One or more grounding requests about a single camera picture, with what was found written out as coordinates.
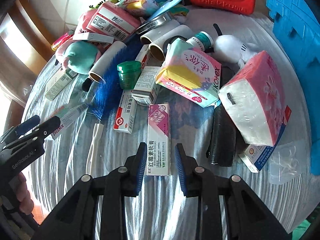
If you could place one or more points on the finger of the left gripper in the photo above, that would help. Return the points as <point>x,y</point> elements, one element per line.
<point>14,133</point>

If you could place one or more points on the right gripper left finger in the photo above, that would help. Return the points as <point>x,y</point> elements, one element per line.
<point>96,199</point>

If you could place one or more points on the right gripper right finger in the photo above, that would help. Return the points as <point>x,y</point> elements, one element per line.
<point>247,217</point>

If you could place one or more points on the pink tissue pack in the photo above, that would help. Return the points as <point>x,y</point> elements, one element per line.
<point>255,100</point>

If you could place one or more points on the person's left hand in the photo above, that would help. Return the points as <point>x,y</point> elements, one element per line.
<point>23,195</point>

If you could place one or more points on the tylenol box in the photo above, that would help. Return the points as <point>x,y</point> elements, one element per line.
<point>67,117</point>

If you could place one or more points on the blue white medicine box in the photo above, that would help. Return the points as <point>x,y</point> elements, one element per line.
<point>255,157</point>

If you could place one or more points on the black garbage bag roll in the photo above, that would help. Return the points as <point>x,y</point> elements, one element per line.
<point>221,150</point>

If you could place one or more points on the clear plastic bag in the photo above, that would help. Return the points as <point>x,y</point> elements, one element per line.
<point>287,162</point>

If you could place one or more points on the blue bottle brush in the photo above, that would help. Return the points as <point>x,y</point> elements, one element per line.
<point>108,95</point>

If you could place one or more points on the pink ointment box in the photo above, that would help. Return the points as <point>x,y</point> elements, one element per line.
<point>159,140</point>

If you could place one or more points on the pink pig plush teal dress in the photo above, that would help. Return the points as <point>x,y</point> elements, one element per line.
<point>79,56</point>

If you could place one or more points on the white lint roller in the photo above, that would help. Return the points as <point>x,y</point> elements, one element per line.
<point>104,62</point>

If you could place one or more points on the red white medicine box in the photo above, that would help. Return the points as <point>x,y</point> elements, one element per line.
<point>126,112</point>

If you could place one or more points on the pink snack can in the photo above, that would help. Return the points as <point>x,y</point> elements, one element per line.
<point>57,43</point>

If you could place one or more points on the striped grey tablecloth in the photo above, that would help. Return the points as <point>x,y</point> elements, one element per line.
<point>161,211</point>

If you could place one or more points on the green jar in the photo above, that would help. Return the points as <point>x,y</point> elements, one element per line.
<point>129,72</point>

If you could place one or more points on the kotex pad pack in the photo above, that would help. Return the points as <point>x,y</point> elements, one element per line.
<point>190,73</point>

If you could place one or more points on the white penguin plush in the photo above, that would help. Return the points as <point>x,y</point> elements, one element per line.
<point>230,49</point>

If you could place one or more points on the blue plastic storage crate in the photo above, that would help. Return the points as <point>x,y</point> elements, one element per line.
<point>297,28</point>

